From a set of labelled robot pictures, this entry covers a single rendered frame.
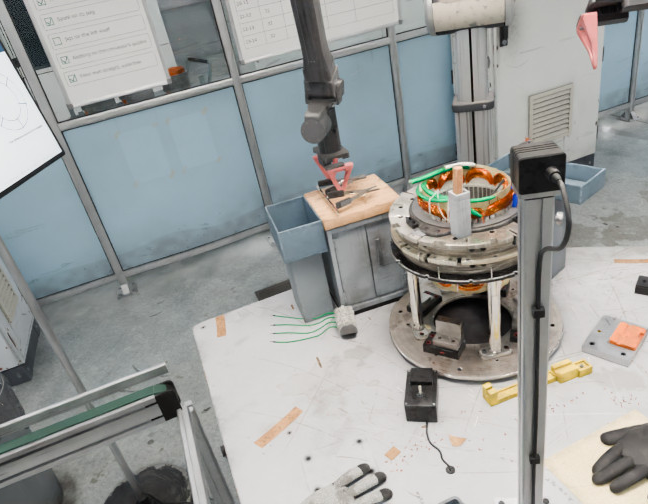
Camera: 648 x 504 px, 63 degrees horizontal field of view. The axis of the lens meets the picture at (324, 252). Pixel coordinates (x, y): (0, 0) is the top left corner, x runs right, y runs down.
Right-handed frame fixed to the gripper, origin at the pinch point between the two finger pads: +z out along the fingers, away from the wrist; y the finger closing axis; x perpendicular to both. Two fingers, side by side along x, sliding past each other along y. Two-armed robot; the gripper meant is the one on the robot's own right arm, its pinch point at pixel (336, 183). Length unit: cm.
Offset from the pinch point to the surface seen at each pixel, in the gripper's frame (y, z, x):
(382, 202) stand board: 13.1, 2.2, 6.8
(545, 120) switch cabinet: -152, 65, 178
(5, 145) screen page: -24, -24, -74
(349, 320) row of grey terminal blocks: 20.0, 26.8, -8.1
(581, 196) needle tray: 34, 4, 45
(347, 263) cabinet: 13.0, 15.5, -4.2
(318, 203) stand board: 3.3, 2.3, -6.2
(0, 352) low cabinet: -121, 88, -149
